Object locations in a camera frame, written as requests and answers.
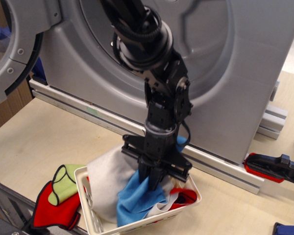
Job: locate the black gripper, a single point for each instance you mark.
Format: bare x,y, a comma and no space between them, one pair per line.
158,155

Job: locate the blue cloth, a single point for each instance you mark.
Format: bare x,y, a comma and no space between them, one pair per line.
136,201

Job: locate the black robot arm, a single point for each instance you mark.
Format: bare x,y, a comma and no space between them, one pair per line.
143,44

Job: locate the white plastic laundry basket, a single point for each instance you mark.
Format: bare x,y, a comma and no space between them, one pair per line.
97,226

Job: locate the grey toy washing machine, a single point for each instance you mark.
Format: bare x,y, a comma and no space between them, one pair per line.
234,51

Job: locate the grey washing machine door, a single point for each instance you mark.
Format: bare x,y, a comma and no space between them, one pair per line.
22,25

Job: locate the grey cloth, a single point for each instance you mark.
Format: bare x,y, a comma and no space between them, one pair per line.
108,175

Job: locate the red cloth in basket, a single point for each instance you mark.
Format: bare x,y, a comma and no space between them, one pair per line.
185,197

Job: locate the green cloth with black trim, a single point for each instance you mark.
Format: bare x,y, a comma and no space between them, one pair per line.
63,185

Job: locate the red cloth with black trim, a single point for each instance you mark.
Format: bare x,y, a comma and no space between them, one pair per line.
65,215

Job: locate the red and black clamp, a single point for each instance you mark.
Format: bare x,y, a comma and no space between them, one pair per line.
277,169

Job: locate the blue black clamp bottom right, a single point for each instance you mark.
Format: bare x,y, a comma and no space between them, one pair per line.
280,229

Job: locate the aluminium extrusion rail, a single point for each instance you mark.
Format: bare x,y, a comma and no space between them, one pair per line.
232,173

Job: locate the metal table frame rail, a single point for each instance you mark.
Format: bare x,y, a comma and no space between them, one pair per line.
17,211

